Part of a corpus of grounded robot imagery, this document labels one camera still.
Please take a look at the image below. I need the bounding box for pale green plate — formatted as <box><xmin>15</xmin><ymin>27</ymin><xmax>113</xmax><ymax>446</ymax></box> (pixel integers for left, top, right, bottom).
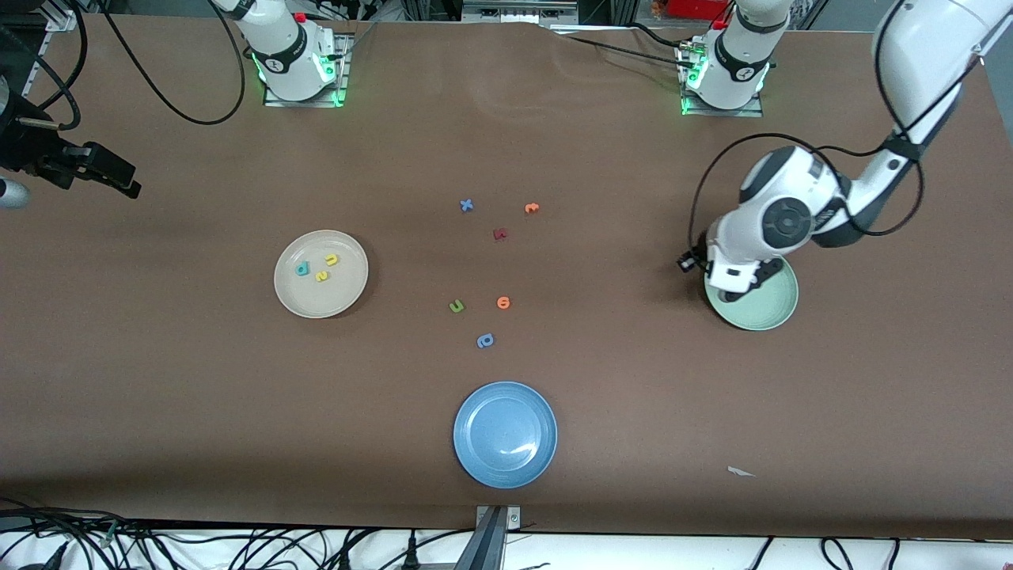
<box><xmin>704</xmin><ymin>257</ymin><xmax>799</xmax><ymax>331</ymax></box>

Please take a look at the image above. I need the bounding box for beige brown plate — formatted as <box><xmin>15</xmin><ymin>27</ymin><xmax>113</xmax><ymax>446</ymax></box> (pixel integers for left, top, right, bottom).
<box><xmin>274</xmin><ymin>230</ymin><xmax>370</xmax><ymax>319</ymax></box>

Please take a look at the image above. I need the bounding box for brown table cover sheet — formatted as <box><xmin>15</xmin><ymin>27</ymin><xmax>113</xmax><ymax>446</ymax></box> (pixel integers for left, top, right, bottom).
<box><xmin>0</xmin><ymin>12</ymin><xmax>1013</xmax><ymax>541</ymax></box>

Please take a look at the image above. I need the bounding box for red box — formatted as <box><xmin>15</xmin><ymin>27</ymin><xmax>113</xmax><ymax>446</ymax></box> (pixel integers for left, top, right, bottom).
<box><xmin>667</xmin><ymin>0</ymin><xmax>730</xmax><ymax>21</ymax></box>

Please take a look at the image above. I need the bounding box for blue plate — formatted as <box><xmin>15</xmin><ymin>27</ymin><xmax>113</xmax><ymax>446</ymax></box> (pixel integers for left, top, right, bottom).
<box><xmin>453</xmin><ymin>381</ymin><xmax>559</xmax><ymax>489</ymax></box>

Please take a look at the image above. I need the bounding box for aluminium frame profile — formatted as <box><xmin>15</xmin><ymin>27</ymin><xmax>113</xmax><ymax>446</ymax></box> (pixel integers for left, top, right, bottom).
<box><xmin>28</xmin><ymin>0</ymin><xmax>80</xmax><ymax>89</ymax></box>

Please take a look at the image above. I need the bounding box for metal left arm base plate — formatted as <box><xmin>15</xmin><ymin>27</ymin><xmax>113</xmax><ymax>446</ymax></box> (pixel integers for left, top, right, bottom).
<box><xmin>679</xmin><ymin>44</ymin><xmax>764</xmax><ymax>118</ymax></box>

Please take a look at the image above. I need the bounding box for black cable on table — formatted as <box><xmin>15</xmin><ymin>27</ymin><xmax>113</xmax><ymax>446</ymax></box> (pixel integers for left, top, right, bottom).
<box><xmin>554</xmin><ymin>30</ymin><xmax>691</xmax><ymax>64</ymax></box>
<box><xmin>629</xmin><ymin>21</ymin><xmax>717</xmax><ymax>47</ymax></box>

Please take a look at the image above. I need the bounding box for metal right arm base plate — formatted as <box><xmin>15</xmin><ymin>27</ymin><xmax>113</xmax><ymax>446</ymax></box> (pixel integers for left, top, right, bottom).
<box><xmin>264</xmin><ymin>36</ymin><xmax>351</xmax><ymax>108</ymax></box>

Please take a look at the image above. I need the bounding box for grey metal frame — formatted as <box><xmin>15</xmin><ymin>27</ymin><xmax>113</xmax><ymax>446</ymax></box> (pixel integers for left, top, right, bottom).
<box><xmin>461</xmin><ymin>0</ymin><xmax>580</xmax><ymax>26</ymax></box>

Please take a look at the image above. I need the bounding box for dark camera mount pole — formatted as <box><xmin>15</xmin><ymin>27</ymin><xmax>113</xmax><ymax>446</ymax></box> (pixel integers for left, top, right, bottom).
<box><xmin>455</xmin><ymin>507</ymin><xmax>507</xmax><ymax>570</ymax></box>

